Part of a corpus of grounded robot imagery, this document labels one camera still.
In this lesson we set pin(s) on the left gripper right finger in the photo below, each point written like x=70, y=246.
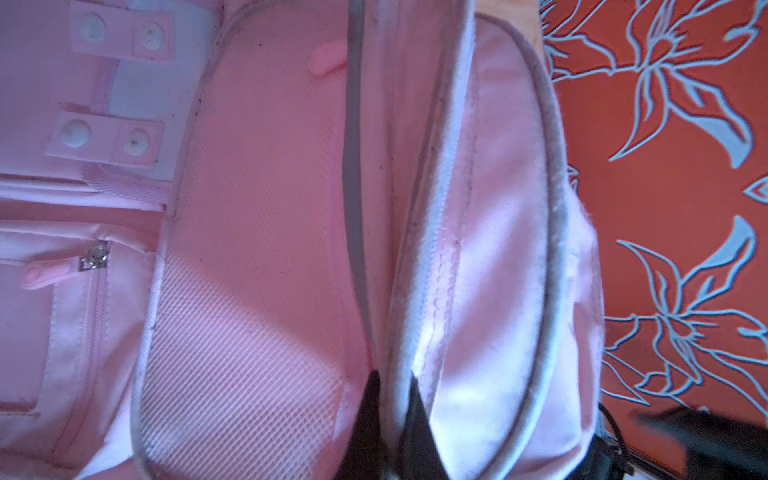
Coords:
x=418, y=456

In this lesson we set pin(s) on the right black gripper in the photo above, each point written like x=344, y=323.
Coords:
x=716, y=447

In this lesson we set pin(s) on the pink student backpack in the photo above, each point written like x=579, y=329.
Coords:
x=219, y=217

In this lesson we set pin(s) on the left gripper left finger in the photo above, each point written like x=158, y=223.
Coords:
x=362, y=458

